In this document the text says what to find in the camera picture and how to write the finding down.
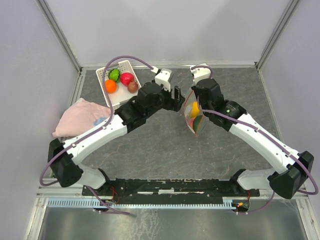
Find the yellow toy lemon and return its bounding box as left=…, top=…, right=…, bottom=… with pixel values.
left=190, top=101, right=201, bottom=118

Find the clear orange zip top bag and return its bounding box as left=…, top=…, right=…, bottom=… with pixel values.
left=183, top=90, right=209, bottom=137

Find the brown toy fruit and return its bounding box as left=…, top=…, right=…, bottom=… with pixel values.
left=127, top=81, right=139, bottom=93

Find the dark green toy avocado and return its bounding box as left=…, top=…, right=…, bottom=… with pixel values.
left=192, top=115, right=203, bottom=132

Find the white perforated plastic basket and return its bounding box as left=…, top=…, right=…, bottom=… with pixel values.
left=96, top=60, right=141, bottom=109

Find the orange toy fruit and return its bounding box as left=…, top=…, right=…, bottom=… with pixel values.
left=104, top=79, right=117, bottom=94

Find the green watermelon toy ball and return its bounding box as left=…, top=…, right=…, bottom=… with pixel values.
left=108, top=68, right=122, bottom=83

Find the peach toy fruit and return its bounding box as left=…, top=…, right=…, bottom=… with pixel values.
left=187, top=118, right=194, bottom=128

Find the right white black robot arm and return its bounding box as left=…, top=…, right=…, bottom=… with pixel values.
left=192, top=78, right=314, bottom=199

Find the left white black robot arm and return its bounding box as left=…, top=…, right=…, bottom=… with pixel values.
left=48, top=81, right=185, bottom=195

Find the pink red toy fruit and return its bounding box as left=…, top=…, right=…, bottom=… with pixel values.
left=119, top=72, right=134, bottom=86

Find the pink folded cloth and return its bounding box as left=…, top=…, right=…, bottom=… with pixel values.
left=52, top=98, right=111, bottom=138

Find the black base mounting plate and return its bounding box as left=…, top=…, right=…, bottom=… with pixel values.
left=94, top=178, right=260, bottom=205

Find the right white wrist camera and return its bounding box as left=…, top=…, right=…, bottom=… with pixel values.
left=190, top=62, right=213, bottom=85

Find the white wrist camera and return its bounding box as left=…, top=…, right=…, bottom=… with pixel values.
left=151, top=66, right=172, bottom=92
left=190, top=62, right=213, bottom=85

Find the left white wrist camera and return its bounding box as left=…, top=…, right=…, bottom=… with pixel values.
left=151, top=66, right=172, bottom=92

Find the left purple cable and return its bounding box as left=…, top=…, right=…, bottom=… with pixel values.
left=39, top=55, right=160, bottom=216

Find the light blue cable duct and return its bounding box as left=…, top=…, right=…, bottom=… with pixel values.
left=46, top=198, right=248, bottom=208

